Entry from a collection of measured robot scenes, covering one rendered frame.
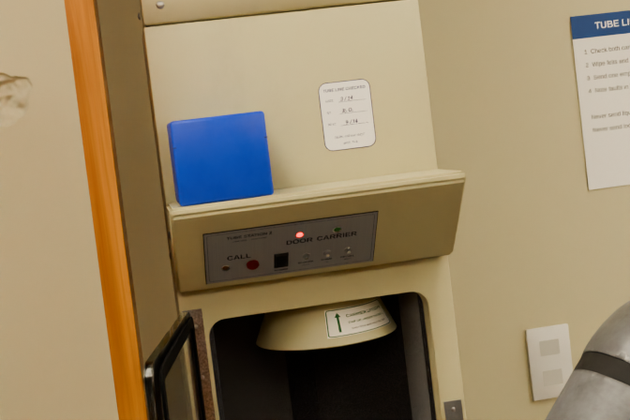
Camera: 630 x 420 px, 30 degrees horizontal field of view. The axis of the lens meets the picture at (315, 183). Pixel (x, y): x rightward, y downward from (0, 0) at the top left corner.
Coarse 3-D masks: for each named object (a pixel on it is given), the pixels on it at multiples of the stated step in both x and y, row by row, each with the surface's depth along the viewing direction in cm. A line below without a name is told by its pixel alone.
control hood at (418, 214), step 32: (288, 192) 126; (320, 192) 124; (352, 192) 125; (384, 192) 126; (416, 192) 127; (448, 192) 128; (192, 224) 123; (224, 224) 124; (256, 224) 125; (384, 224) 130; (416, 224) 131; (448, 224) 132; (192, 256) 127; (384, 256) 134; (416, 256) 135; (192, 288) 131
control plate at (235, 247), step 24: (360, 216) 128; (216, 240) 126; (240, 240) 127; (264, 240) 127; (288, 240) 128; (312, 240) 129; (336, 240) 130; (360, 240) 131; (216, 264) 129; (240, 264) 130; (264, 264) 130; (288, 264) 131; (312, 264) 132; (336, 264) 133
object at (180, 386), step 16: (176, 320) 125; (192, 352) 130; (144, 368) 103; (176, 368) 117; (192, 368) 128; (144, 384) 102; (176, 384) 115; (192, 384) 127; (176, 400) 114; (192, 400) 125; (176, 416) 113; (192, 416) 124
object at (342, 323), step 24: (288, 312) 141; (312, 312) 140; (336, 312) 139; (360, 312) 141; (384, 312) 144; (264, 336) 143; (288, 336) 140; (312, 336) 139; (336, 336) 138; (360, 336) 139
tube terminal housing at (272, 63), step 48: (144, 48) 136; (192, 48) 133; (240, 48) 134; (288, 48) 135; (336, 48) 136; (384, 48) 137; (192, 96) 133; (240, 96) 134; (288, 96) 135; (384, 96) 137; (288, 144) 135; (384, 144) 137; (432, 144) 138; (240, 288) 135; (288, 288) 136; (336, 288) 137; (384, 288) 138; (432, 288) 138; (432, 336) 139; (432, 384) 142
